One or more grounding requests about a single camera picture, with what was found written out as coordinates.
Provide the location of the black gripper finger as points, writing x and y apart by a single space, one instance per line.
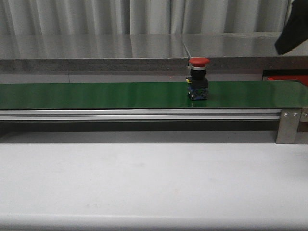
295 31

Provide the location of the red bin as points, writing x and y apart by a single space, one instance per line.
303 79

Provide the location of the green conveyor belt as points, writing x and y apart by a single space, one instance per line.
152 95

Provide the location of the right grey stone countertop slab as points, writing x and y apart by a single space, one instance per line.
249 52

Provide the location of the grey stone countertop slab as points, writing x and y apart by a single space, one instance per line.
91 53
249 52

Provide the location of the left grey stone countertop slab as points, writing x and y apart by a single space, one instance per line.
91 53

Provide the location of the grey pleated curtain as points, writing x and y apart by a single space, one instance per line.
68 17

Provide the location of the steel bracket at belt end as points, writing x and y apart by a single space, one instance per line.
304 115

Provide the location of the steel conveyor support bracket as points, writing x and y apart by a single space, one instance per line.
288 126

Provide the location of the aluminium conveyor side rail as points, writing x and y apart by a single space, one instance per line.
138 115

